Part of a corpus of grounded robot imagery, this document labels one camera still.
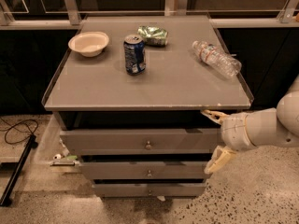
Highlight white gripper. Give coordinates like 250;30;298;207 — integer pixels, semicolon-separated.
201;109;256;175

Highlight grey top drawer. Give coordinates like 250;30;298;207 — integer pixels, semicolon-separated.
60;128;223;156

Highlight grey drawer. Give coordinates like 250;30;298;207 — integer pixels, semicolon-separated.
79;161;209;180
93;183;206;198
60;128;223;156

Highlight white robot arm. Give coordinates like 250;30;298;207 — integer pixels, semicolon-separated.
202;75;299;175

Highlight grey bottom drawer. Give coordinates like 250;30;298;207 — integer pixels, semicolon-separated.
93;183;206;198

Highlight grey drawer cabinet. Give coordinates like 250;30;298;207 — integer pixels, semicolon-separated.
43;21;252;185

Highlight grey middle drawer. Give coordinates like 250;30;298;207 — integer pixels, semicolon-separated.
79;161;209;180

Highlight clear plastic water bottle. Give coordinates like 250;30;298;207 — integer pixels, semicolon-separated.
192;41;242;79

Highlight green crumpled chip bag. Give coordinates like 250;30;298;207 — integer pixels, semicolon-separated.
137;26;168;47

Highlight blue soda can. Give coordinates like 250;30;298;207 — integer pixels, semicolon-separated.
123;35;146;75

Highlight white paper bowl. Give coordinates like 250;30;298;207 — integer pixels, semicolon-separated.
68;32;109;57

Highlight small items beside cabinet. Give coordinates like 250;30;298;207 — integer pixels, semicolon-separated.
50;139;78;167

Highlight black metal floor bar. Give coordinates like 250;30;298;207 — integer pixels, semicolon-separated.
0;134;38;207

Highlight metal window railing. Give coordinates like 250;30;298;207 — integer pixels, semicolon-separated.
1;0;299;30

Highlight black cable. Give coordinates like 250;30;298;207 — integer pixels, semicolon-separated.
0;117;39;146

